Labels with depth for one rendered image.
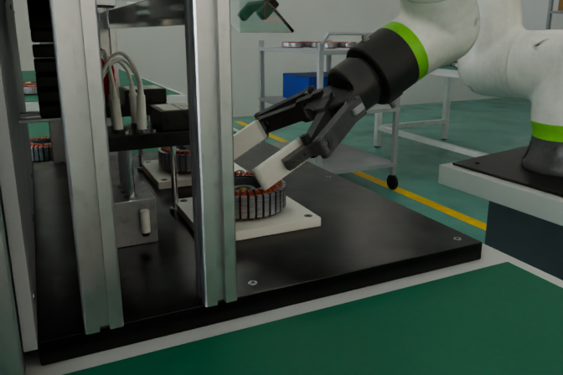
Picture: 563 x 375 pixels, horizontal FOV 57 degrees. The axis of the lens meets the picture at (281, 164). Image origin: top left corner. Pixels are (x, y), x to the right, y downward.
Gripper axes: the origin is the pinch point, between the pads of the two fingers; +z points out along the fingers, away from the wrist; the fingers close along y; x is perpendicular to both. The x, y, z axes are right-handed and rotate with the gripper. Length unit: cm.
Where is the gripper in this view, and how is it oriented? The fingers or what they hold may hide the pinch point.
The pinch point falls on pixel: (245, 161)
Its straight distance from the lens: 67.4
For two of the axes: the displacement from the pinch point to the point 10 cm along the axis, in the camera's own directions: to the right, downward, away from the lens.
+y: -4.1, -2.4, 8.8
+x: -4.5, -7.9, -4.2
